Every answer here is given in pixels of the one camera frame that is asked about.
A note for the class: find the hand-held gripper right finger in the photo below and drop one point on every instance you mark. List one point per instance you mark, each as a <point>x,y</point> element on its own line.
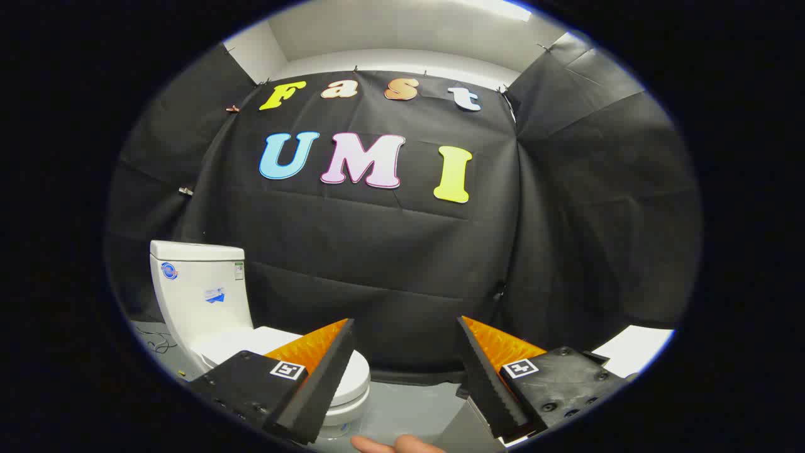
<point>484,384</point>

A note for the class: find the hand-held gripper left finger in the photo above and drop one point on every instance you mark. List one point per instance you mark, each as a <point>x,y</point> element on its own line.
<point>324,384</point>

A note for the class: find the white toilet lid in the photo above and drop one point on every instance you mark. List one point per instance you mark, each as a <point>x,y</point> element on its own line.
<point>251,343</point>

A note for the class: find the white toilet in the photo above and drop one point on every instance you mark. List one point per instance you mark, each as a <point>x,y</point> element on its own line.
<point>201,296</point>

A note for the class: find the black backdrop cloth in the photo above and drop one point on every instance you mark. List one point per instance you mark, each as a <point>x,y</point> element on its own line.
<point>390,251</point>

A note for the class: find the white flat board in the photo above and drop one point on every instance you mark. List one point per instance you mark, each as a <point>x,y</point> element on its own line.
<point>635,349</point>

